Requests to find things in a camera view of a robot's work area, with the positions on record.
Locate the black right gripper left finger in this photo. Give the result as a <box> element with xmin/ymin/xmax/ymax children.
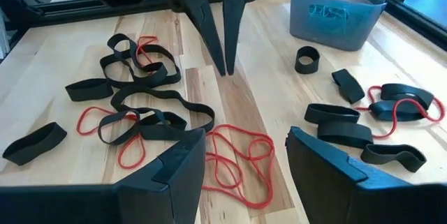
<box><xmin>115</xmin><ymin>128</ymin><xmax>207</xmax><ymax>224</ymax></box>

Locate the red rubber band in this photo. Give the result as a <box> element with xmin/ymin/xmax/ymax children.
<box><xmin>355</xmin><ymin>85</ymin><xmax>446</xmax><ymax>140</ymax></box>
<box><xmin>202</xmin><ymin>124</ymin><xmax>276</xmax><ymax>210</ymax></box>
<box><xmin>135</xmin><ymin>35</ymin><xmax>159</xmax><ymax>75</ymax></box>
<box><xmin>76</xmin><ymin>106</ymin><xmax>147</xmax><ymax>170</ymax></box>

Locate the grey translucent plastic basket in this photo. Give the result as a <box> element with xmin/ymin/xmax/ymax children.
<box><xmin>289</xmin><ymin>0</ymin><xmax>388</xmax><ymax>52</ymax></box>

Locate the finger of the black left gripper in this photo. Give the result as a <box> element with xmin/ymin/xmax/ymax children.
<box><xmin>222</xmin><ymin>0</ymin><xmax>252</xmax><ymax>76</ymax></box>
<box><xmin>177</xmin><ymin>0</ymin><xmax>227</xmax><ymax>77</ymax></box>

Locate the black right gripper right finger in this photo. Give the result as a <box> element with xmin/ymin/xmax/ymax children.
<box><xmin>285</xmin><ymin>126</ymin><xmax>413</xmax><ymax>224</ymax></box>

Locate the thin black rubber band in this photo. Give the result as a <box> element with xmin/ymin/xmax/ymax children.
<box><xmin>110</xmin><ymin>86</ymin><xmax>216</xmax><ymax>133</ymax></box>

